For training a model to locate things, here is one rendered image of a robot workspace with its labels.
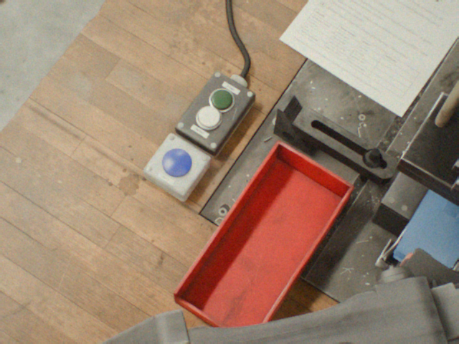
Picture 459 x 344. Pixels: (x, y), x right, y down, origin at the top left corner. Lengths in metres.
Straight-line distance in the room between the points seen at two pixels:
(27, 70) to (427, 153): 1.48
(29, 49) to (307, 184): 1.26
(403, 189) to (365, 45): 0.26
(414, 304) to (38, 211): 0.62
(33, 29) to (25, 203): 1.18
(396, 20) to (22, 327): 0.69
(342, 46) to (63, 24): 1.18
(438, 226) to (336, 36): 0.34
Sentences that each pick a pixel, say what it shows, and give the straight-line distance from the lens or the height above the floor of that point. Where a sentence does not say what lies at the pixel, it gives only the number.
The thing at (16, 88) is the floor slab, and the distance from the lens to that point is 2.41.
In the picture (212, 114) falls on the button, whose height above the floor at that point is 0.94.
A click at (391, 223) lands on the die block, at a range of 1.29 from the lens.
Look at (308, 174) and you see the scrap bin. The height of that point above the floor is 0.92.
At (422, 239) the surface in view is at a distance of 1.24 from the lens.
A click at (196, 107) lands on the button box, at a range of 1.34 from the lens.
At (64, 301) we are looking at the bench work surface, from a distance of 1.30.
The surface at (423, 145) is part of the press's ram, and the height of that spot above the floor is 1.14.
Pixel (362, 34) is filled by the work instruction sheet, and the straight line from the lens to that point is 1.44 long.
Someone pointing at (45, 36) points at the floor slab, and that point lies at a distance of 2.46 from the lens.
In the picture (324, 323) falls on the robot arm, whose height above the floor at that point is 1.32.
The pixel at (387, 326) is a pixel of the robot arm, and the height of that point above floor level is 1.31.
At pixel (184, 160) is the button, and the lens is 1.30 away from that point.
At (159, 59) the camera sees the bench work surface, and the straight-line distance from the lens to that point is 1.40.
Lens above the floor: 2.16
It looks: 71 degrees down
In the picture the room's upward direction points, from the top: 4 degrees clockwise
